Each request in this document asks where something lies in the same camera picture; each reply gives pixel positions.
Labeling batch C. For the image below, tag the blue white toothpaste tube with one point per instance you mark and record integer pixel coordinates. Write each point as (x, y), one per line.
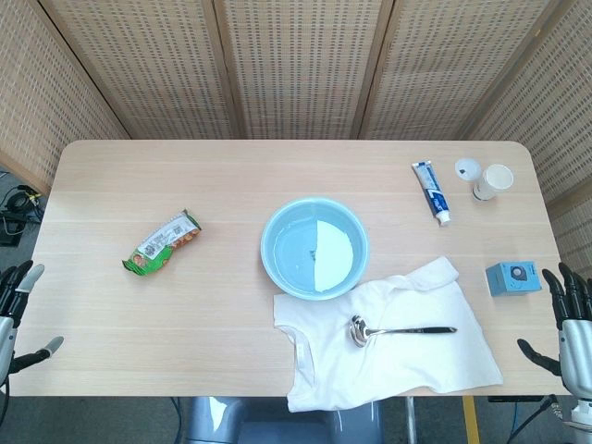
(434, 192)

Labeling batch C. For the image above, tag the metal ladle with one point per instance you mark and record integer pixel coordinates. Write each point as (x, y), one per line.
(358, 329)

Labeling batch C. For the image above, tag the white paper cup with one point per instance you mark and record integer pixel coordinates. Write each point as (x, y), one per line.
(496, 179)

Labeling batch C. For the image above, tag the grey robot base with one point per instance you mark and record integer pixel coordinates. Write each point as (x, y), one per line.
(259, 423)

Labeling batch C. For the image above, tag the light blue bowl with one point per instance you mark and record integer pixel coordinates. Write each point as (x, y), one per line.
(291, 250)

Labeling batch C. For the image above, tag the black table control panel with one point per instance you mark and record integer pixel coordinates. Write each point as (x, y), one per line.
(515, 398)

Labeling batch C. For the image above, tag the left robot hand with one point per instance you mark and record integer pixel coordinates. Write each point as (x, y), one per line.
(8, 337)

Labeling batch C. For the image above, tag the wooden folding screen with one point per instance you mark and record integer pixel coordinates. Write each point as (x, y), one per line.
(300, 69)

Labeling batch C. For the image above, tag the white cloth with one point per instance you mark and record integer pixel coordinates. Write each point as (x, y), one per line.
(407, 365)

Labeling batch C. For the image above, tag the grey metal table leg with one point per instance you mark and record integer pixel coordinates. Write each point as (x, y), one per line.
(410, 421)

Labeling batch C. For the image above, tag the white plastic lid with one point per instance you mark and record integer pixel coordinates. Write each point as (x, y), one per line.
(466, 168)

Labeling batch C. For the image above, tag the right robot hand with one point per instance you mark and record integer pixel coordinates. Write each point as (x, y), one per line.
(575, 351)

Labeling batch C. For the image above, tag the small blue box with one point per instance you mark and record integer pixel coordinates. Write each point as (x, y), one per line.
(513, 279)

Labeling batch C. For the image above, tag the green snack packet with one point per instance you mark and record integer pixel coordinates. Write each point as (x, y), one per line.
(159, 244)

